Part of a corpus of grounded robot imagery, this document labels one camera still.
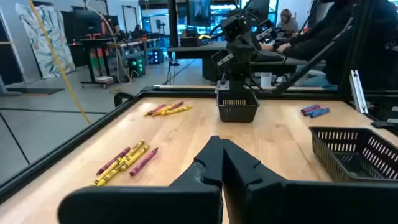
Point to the patterned painted panel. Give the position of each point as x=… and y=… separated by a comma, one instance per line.
x=43, y=40

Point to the black plastic slotted basket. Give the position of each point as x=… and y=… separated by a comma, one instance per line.
x=329, y=155
x=237, y=110

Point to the black aluminium table frame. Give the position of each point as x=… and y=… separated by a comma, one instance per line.
x=62, y=149

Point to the white cup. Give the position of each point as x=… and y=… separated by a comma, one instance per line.
x=266, y=80

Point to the black keyboard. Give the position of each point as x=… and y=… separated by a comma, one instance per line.
x=267, y=57

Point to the black standing desk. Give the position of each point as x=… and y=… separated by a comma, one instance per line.
x=93, y=42

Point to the long work table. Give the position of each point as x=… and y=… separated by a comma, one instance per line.
x=133, y=43

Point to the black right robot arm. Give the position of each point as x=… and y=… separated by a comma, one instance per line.
x=239, y=59

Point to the blue violet wax crayon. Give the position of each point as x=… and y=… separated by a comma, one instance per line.
x=308, y=107

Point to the dark standing board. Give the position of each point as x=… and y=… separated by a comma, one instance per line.
x=9, y=53

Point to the black floor mat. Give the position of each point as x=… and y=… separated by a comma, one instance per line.
x=34, y=91

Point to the black office desk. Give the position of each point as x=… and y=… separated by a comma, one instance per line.
x=192, y=51

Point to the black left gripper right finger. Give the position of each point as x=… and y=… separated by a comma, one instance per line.
x=264, y=202

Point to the silver aluminium bracket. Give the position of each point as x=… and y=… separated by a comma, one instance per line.
x=357, y=90

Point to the dark computer monitor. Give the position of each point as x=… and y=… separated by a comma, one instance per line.
x=199, y=12

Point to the green lit computer tower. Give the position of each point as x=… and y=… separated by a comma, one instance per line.
x=136, y=67

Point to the person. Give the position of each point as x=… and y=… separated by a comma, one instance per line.
x=287, y=21
x=137, y=31
x=117, y=31
x=314, y=40

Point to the black pillar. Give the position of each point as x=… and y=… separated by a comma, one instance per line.
x=173, y=21

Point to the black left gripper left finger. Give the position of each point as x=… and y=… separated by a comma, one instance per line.
x=186, y=205

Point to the yellow wax crayon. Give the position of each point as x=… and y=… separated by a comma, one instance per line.
x=162, y=110
x=124, y=157
x=130, y=160
x=179, y=109

